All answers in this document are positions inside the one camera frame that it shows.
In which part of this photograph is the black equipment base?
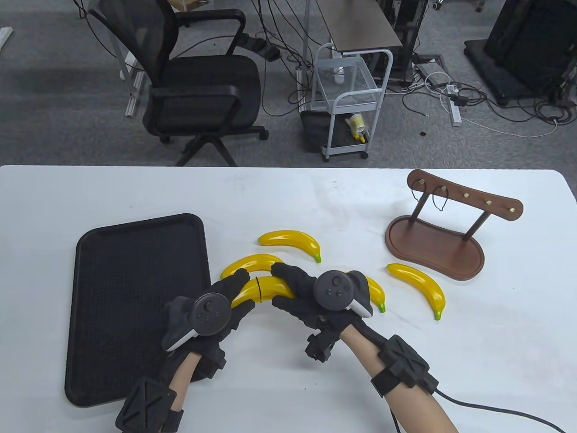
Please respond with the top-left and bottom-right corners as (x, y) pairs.
(464, 0), (577, 107)

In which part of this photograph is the yellow plastic banana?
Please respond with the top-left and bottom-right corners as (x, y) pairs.
(387, 264), (446, 321)
(258, 230), (323, 264)
(231, 276), (296, 309)
(221, 254), (284, 280)
(365, 276), (387, 314)

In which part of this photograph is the person's right forearm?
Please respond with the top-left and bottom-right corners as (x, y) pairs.
(339, 322), (458, 433)

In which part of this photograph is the black plastic tray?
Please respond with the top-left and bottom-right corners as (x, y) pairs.
(64, 213), (220, 408)

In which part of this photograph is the person's right hand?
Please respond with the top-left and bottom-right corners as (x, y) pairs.
(270, 263), (359, 361)

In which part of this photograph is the brown wooden hook stand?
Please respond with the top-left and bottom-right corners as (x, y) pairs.
(385, 169), (524, 281)

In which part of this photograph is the white floor cable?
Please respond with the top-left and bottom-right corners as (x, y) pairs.
(460, 115), (559, 138)

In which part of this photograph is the silver metal frame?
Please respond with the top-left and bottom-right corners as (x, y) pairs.
(119, 27), (147, 119)

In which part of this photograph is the metal floor box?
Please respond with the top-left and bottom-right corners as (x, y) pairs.
(412, 54), (448, 87)

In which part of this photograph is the dark top side table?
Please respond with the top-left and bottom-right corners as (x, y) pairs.
(303, 0), (404, 86)

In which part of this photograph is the yellow white bottle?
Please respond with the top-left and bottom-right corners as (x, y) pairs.
(345, 113), (369, 144)

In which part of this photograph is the black mesh bin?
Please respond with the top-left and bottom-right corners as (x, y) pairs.
(300, 110), (332, 152)

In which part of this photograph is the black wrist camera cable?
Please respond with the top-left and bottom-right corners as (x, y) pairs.
(433, 388), (568, 433)

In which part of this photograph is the white utility cart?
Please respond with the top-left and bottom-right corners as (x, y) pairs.
(312, 43), (394, 163)

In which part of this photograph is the black metal desk frame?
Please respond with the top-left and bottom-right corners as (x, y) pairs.
(378, 0), (430, 86)

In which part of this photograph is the tangle of black cables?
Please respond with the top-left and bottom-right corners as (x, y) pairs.
(399, 68), (577, 136)

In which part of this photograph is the black office chair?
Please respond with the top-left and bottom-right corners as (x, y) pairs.
(88, 0), (270, 167)

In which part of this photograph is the cardboard box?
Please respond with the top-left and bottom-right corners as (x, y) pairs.
(169, 0), (211, 13)

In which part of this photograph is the person's left forearm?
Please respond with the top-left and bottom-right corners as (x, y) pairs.
(135, 352), (203, 433)

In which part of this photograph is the grey handheld controller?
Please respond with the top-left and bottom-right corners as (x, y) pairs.
(162, 293), (233, 352)
(314, 270), (375, 317)

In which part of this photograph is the person's left hand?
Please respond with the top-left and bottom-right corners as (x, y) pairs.
(162, 268), (256, 383)

